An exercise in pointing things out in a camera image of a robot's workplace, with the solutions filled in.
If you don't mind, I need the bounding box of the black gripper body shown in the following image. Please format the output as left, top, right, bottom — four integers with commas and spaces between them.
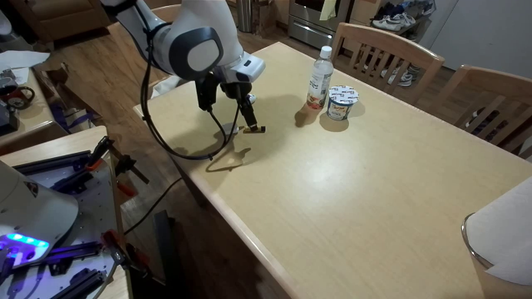
219, 77, 254, 102

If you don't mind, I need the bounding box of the clear bottle with orange drink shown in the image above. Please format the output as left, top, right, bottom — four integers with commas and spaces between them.
305, 44, 335, 111

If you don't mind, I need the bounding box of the white blue yogurt cup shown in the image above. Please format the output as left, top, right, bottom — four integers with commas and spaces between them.
324, 84, 360, 121

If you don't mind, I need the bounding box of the stainless steel oven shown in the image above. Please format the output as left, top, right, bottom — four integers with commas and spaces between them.
286, 0, 357, 49

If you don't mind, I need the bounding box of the orange black clamp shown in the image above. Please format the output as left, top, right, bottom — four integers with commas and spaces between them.
88, 134, 153, 187

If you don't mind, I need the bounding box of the wooden slat chair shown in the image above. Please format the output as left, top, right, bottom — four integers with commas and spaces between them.
330, 21, 445, 106

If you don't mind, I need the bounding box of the white sneaker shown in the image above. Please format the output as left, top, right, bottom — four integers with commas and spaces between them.
370, 13, 402, 33
390, 9, 419, 29

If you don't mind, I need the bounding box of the small wooden table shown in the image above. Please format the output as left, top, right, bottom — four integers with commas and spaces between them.
0, 64, 69, 152

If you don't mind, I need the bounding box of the dark mug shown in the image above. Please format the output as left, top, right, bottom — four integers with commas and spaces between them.
3, 84, 36, 111

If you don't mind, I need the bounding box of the white device with blue light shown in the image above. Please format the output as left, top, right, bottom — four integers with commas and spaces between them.
0, 159, 79, 272

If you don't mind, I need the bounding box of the wooden chair back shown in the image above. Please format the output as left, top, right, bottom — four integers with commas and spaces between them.
440, 62, 532, 162

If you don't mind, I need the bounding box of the white paper towel roll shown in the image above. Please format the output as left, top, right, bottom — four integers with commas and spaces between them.
460, 175, 532, 299

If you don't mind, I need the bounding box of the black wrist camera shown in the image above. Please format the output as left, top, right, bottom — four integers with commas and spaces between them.
194, 71, 221, 112

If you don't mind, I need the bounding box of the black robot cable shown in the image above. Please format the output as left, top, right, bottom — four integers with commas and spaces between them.
138, 29, 246, 162

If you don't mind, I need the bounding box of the black floor cable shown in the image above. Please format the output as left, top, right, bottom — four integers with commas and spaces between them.
121, 174, 186, 235

